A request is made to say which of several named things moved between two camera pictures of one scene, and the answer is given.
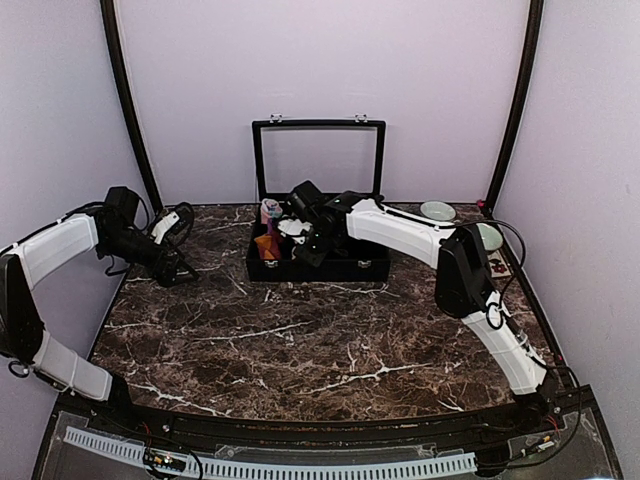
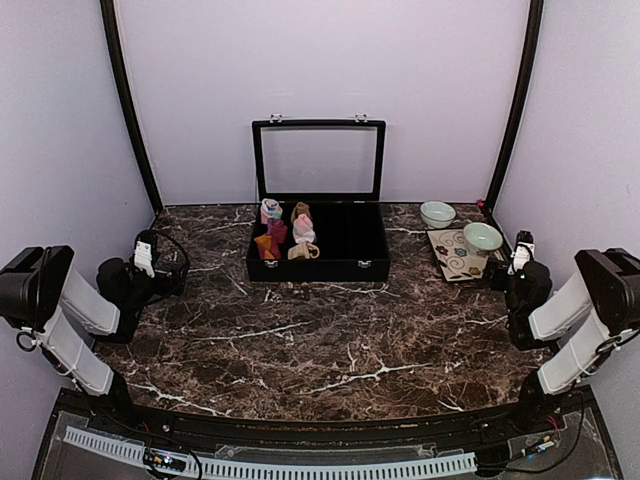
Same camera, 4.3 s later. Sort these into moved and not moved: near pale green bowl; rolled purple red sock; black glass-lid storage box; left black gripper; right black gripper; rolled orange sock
Moved: right black gripper; left black gripper
Not moved: rolled purple red sock; near pale green bowl; rolled orange sock; black glass-lid storage box
